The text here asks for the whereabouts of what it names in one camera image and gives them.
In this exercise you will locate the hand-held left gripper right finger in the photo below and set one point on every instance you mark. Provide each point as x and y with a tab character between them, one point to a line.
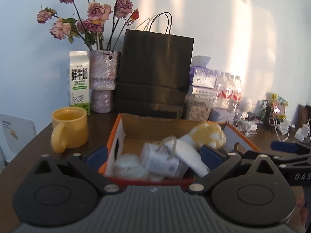
211	156

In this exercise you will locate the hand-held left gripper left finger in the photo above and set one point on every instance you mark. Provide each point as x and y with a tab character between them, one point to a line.
97	157

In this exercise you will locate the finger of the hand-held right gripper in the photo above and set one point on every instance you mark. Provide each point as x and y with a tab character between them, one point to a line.
291	159
284	146

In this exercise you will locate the white yellow plush toy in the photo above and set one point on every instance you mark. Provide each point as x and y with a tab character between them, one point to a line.
209	134

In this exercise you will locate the white plastic bottle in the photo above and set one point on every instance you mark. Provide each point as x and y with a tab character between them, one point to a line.
158	162

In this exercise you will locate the orange red cardboard box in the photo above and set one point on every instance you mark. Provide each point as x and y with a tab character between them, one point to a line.
145	128

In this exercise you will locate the person's right hand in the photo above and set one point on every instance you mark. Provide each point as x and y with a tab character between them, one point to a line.
298	218

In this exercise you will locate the white power adapter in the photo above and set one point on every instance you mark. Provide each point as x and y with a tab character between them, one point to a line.
284	127

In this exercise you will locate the white plug chargers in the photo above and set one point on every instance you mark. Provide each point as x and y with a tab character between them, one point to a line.
302	132

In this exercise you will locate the white charger block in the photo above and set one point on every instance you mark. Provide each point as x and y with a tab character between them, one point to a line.
253	127

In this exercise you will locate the black upright gadget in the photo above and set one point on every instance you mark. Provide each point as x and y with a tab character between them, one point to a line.
268	112

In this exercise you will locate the yellow mug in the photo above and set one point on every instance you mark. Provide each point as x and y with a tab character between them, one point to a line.
73	128

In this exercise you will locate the yellow pink snack bag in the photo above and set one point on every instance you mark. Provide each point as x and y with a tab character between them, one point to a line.
279	106

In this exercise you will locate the floral tin box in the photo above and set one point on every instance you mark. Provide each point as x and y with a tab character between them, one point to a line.
221	115

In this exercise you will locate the dark power adapter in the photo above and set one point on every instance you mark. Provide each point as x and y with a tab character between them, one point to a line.
252	116

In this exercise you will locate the clear seed container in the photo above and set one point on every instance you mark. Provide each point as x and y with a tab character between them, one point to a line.
196	109

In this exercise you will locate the white round robot speaker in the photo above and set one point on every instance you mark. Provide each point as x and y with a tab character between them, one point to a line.
246	104

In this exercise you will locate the flat white box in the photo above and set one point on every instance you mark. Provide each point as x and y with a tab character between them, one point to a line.
201	91

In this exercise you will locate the white green milk carton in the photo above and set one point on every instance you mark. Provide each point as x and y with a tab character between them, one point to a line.
79	82

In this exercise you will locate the purple tissue pack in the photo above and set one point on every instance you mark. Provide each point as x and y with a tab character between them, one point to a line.
203	77

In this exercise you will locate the black paper bag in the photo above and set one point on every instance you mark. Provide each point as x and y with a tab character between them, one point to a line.
155	72

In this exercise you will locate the dried pink rose bouquet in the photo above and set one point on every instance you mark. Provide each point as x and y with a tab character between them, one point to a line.
97	12

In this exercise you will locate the white wall panel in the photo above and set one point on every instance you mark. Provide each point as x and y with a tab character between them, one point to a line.
17	131

